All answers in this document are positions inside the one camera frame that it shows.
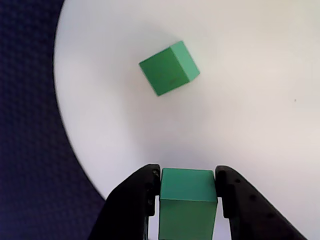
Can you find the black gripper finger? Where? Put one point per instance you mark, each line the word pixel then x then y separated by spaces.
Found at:
pixel 250 212
pixel 127 200

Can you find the green cube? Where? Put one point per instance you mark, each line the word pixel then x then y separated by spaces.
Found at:
pixel 167 72
pixel 187 200

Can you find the white round plate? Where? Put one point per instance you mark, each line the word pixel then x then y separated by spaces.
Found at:
pixel 250 112

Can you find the blue woven cloth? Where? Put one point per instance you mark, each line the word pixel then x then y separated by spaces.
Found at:
pixel 25 125

